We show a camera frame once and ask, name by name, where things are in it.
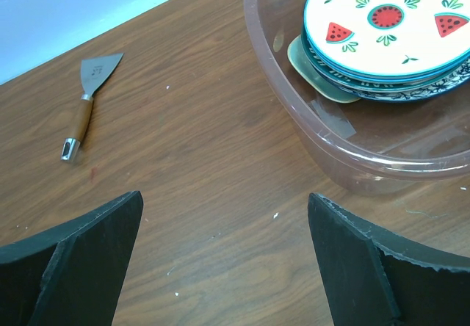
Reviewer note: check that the teal rim lettered plate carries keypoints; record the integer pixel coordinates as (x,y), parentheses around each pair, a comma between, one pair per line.
(346,81)

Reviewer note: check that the clear plastic bin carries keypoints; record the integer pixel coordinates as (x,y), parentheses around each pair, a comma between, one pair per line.
(367,147)

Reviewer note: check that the light blue rectangular dish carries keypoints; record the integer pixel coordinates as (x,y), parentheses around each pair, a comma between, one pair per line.
(301,64)

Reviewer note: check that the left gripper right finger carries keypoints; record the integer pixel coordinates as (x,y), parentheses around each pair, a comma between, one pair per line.
(373,276)

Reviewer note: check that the metal scraper wooden handle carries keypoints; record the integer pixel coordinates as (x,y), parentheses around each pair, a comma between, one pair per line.
(93,74)

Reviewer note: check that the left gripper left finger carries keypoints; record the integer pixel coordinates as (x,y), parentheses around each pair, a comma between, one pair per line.
(73,273)

